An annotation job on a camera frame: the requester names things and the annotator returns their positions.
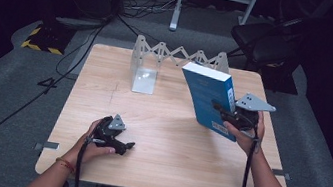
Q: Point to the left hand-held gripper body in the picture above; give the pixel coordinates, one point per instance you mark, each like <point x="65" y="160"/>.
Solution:
<point x="109" y="133"/>

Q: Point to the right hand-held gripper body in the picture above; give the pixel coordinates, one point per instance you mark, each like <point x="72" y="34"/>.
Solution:
<point x="245" y="112"/>

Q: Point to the blue paperback book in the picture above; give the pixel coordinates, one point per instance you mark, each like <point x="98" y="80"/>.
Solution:
<point x="204" y="96"/>

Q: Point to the white expandable bookend rack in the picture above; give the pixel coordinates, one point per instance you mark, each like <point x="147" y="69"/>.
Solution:
<point x="143" y="81"/>

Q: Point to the person's right hand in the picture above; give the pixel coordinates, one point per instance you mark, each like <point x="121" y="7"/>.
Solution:
<point x="244" y="141"/>

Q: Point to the person's left hand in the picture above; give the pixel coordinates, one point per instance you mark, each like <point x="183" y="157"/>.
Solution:
<point x="84" y="153"/>

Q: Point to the black chair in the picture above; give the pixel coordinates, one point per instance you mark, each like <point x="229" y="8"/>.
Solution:
<point x="264" y="41"/>

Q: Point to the grey flat stand base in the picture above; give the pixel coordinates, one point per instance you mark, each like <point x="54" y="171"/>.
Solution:
<point x="81" y="22"/>

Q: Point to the grey table edge bracket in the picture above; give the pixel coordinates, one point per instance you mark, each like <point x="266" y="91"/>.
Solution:
<point x="281" y="174"/>
<point x="46" y="145"/>

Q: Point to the white metal stand frame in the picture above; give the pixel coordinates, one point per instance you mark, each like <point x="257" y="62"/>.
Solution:
<point x="176" y="14"/>

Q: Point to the black yellow striped base plate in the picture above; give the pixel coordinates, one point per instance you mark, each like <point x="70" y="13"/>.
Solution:
<point x="48" y="39"/>

